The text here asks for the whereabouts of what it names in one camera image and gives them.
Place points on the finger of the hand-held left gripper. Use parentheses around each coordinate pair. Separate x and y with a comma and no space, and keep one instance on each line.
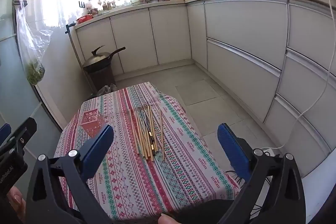
(5,132)
(25,129)

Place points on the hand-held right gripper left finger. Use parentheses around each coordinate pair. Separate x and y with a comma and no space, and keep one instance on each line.
(97,150)

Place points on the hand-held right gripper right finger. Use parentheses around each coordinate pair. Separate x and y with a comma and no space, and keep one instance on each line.
(233,150)

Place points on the pink plastic basket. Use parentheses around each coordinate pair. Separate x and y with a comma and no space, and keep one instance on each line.
(90,119)

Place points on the pile of chopsticks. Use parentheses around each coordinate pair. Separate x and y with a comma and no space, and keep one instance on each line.
(147,134)

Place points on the person's left hand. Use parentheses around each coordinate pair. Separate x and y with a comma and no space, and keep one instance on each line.
(15,200)

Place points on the person's right hand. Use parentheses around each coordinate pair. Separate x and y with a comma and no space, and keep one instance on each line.
(169,219)

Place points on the frosted glass door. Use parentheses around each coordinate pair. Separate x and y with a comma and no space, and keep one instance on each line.
(15,98)

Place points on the patterned tablecloth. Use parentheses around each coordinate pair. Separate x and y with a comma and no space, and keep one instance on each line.
(126,182)

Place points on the clear plastic bag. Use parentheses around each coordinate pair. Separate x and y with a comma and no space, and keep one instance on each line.
(106,89)

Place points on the plastic bag of greens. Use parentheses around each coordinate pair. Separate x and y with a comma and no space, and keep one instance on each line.
(34,61)

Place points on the brown trash bin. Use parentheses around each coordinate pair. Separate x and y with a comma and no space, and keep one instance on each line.
(101,79)

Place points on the wok with lid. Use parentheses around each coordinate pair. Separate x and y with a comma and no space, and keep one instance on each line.
(99,58)

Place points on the white kitchen cabinets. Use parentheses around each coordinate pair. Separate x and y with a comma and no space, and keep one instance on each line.
(236,29)

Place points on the red plastic basket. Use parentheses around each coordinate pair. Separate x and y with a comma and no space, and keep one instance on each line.
(84,19)

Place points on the black wall hook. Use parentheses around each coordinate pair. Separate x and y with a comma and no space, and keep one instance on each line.
(20,1)

